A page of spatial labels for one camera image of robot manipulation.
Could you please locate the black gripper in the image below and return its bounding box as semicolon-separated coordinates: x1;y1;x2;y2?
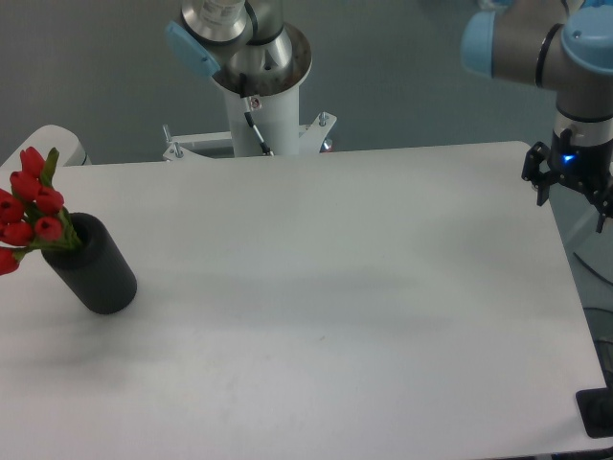
521;125;612;234

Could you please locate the red tulip bouquet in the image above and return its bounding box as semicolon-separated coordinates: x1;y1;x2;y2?
1;147;84;275

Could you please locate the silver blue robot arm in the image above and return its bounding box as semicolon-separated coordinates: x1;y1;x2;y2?
165;1;612;226

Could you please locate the black ribbed cylindrical vase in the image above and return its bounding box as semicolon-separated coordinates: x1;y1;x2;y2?
42;213;137;315

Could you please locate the black device at table edge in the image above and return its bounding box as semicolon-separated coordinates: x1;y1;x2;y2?
576;388;612;439

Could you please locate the white object behind table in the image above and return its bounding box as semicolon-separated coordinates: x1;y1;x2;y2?
1;125;92;171

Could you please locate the black floor cable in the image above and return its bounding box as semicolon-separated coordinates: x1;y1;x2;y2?
572;250;613;285

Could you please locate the white pedestal base bracket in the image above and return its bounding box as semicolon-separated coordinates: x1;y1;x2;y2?
162;111;338;162

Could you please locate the black grey robot cable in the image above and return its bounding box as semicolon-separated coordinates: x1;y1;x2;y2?
243;111;275;158

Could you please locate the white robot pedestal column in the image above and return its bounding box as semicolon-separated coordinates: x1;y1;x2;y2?
214;23;312;146

